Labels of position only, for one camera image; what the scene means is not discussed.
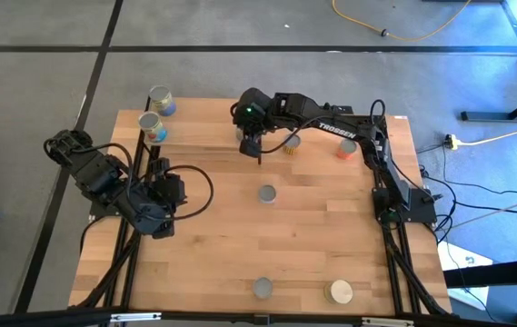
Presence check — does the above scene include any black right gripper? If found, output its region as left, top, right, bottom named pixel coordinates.
left=232, top=87, right=273, bottom=159

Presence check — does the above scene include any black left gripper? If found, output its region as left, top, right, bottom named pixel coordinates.
left=146, top=157, right=176, bottom=240

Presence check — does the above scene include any yellow patterned small can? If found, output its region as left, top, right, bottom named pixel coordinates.
left=283, top=134, right=303, bottom=156

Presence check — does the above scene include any small light blue can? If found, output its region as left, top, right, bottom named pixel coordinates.
left=257, top=183, right=278, bottom=204

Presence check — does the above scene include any peas can blue yellow label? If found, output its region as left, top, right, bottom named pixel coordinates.
left=147, top=84, right=178, bottom=118

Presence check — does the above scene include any orange can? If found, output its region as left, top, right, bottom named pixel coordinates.
left=335, top=138, right=358, bottom=161

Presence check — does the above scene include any tomato can blue red label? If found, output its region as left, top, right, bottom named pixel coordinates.
left=137, top=111, right=169, bottom=144

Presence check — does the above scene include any cream white can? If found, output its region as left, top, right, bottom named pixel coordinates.
left=323, top=278, right=354, bottom=306

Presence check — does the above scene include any black floor tape line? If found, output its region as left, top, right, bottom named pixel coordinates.
left=12, top=0, right=125, bottom=314
left=0, top=44, right=517, bottom=55

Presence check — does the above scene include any white paper sheet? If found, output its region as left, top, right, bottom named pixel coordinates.
left=437, top=240, right=495, bottom=312

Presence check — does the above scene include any black metal beam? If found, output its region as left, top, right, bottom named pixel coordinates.
left=442, top=256, right=517, bottom=327

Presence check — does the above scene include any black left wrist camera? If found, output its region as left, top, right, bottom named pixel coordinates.
left=161, top=174, right=188, bottom=205

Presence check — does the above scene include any wooden shelf black metal frame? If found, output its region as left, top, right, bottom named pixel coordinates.
left=139, top=93, right=263, bottom=165

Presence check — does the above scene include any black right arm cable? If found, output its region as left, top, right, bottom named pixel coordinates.
left=257, top=115, right=332, bottom=155

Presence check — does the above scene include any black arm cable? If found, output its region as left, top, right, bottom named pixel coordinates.
left=257, top=115, right=332, bottom=155
left=164, top=163, right=215, bottom=222

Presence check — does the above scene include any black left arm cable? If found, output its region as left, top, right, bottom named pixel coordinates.
left=164, top=163, right=215, bottom=222

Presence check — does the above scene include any silver metal bracket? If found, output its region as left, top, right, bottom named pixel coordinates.
left=110, top=312, right=163, bottom=323
left=361, top=316, right=416, bottom=327

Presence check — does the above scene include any yellow floor cable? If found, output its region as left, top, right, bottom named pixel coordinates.
left=330, top=0, right=473, bottom=43

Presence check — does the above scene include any black aluminium rig frame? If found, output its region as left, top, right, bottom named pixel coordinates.
left=0, top=104, right=517, bottom=327

